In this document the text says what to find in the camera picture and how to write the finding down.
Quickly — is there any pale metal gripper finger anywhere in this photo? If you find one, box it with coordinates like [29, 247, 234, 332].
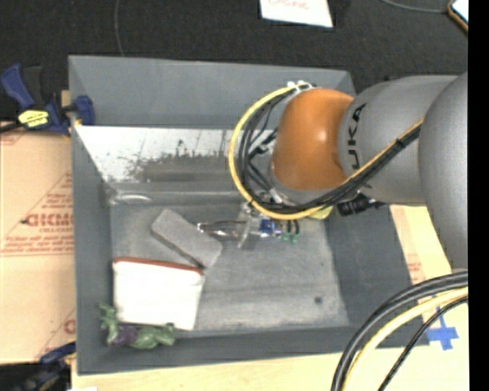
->
[201, 228, 245, 240]
[196, 219, 245, 230]

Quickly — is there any grey flat sponge block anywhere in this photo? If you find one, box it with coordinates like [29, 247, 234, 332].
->
[150, 208, 225, 270]

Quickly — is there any grey metal bin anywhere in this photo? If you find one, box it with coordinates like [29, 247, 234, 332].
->
[68, 55, 430, 375]

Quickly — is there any green and purple toy figure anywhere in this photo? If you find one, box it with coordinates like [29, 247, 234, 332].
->
[98, 301, 178, 350]

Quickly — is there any brown cardboard board red print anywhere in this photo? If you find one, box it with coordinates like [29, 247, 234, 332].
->
[0, 121, 453, 367]

